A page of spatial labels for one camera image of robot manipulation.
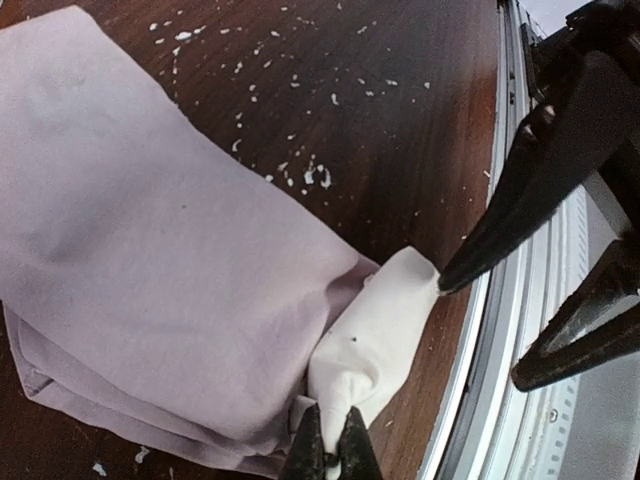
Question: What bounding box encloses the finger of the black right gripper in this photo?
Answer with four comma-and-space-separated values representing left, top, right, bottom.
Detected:
511, 239, 639, 392
438, 51, 639, 293

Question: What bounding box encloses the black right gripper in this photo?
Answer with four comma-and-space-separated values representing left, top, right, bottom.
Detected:
534, 1, 639, 120

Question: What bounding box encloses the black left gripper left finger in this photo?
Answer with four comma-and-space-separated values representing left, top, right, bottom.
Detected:
279, 404, 324, 480

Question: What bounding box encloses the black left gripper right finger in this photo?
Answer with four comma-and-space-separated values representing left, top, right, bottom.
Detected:
338, 407, 383, 480

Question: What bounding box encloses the pink and white underwear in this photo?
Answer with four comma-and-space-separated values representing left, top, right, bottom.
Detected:
1, 6, 439, 478

